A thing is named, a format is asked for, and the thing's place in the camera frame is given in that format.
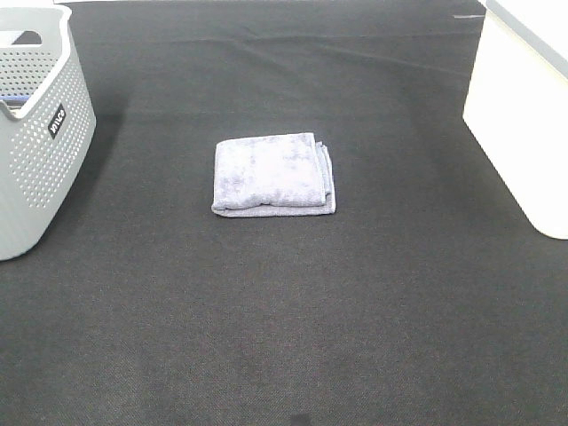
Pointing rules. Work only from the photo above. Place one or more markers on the black fabric table mat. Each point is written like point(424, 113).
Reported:
point(426, 299)

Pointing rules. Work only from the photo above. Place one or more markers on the white storage bin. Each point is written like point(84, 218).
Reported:
point(516, 105)

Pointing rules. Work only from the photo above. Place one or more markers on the blue towel in basket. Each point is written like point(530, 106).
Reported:
point(15, 101)

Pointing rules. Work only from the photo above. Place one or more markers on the lavender towel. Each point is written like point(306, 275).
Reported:
point(287, 175)

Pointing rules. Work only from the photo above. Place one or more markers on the grey perforated laundry basket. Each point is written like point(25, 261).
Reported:
point(43, 144)

